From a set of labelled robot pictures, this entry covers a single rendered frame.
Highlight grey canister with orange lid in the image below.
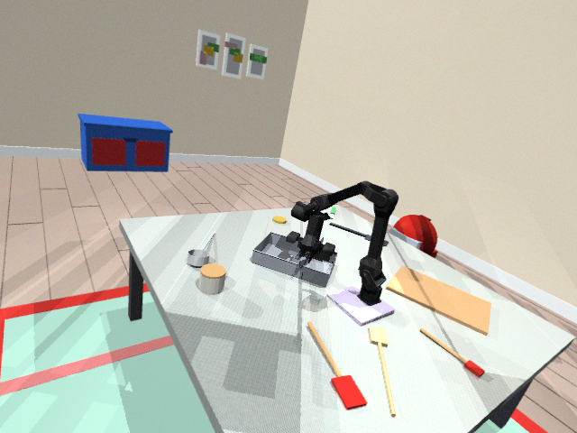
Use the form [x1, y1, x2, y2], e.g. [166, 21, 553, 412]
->
[199, 263, 226, 295]

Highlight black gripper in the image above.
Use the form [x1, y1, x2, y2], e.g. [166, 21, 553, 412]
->
[286, 226, 335, 263]

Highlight light brown wooden board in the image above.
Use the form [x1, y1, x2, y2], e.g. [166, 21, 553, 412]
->
[385, 265, 491, 336]

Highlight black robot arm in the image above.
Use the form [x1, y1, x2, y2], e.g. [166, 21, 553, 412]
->
[291, 180, 398, 306]

